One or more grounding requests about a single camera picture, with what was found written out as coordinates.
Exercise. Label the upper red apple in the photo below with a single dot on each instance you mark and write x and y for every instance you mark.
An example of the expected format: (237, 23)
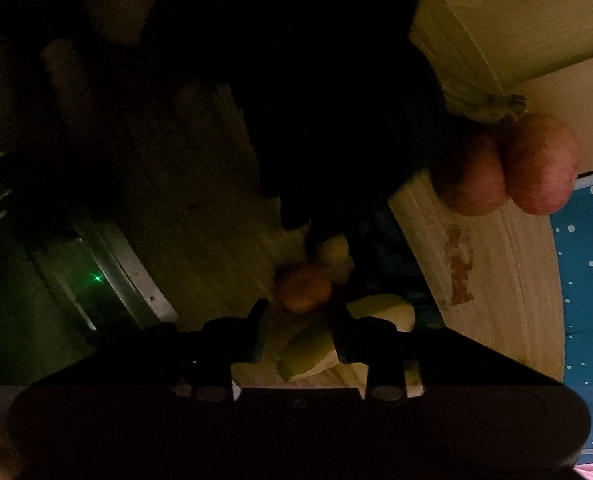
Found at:
(542, 158)

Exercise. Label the small yellow-brown fruit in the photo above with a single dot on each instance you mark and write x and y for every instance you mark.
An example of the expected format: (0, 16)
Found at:
(336, 258)

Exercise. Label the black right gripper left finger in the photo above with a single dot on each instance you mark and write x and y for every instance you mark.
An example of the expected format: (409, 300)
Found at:
(232, 340)

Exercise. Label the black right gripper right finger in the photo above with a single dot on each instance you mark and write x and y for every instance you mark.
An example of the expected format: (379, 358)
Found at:
(370, 340)

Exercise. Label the lower red apple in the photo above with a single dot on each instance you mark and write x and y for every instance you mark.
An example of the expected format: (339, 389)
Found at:
(470, 179)

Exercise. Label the blue dotted fabric panel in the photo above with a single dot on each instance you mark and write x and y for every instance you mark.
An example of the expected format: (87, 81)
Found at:
(572, 229)

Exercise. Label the red apple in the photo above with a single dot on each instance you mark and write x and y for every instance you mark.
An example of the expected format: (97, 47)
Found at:
(470, 179)
(542, 158)

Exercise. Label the yellow banana back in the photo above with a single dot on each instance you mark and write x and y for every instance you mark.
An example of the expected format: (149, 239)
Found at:
(390, 308)

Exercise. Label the wooden desk shelf riser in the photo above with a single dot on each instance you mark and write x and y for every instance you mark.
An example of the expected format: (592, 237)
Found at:
(496, 279)

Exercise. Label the small orange tangerine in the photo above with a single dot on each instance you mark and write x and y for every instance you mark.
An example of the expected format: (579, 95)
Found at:
(305, 289)

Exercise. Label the metal tray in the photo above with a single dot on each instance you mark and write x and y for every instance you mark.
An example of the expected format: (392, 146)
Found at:
(83, 259)

